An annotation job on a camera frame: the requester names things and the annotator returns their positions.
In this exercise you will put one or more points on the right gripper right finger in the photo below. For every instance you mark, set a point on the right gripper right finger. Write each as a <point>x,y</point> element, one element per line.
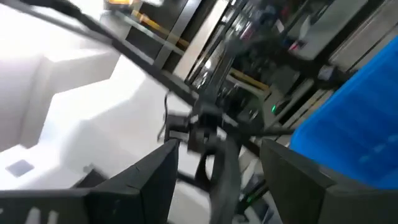
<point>304,193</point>

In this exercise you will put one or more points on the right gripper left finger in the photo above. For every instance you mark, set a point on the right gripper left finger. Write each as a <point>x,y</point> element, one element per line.
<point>136,189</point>

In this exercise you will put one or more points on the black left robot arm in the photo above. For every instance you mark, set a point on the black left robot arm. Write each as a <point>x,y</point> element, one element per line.
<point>205,124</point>

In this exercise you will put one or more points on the blue plastic bin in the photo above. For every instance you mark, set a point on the blue plastic bin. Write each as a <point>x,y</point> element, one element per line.
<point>351,118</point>

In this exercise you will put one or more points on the background storage shelf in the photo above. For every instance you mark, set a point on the background storage shelf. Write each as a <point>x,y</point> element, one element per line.
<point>248,37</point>

